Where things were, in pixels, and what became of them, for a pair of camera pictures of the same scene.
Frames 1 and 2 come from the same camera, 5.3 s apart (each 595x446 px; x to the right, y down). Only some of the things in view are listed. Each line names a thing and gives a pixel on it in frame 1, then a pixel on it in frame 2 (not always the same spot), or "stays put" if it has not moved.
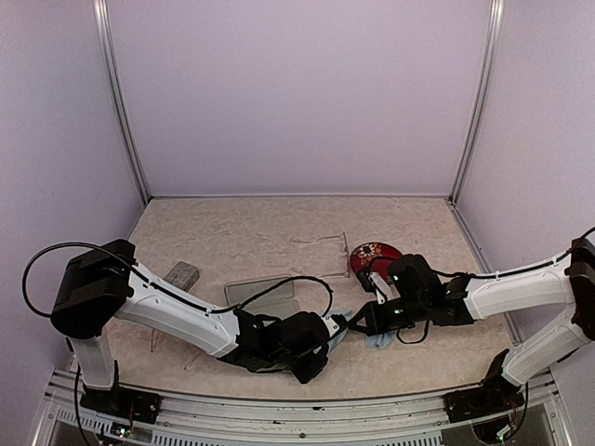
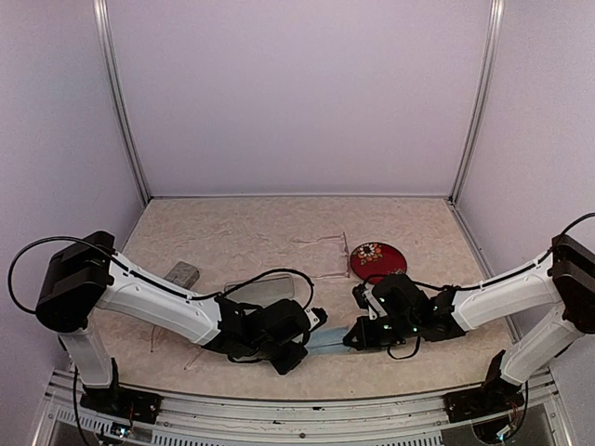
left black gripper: x=306 y=374 → x=284 y=366
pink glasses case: x=278 y=302 stays put
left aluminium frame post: x=100 y=8 stays put
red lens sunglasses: x=153 y=341 stays put
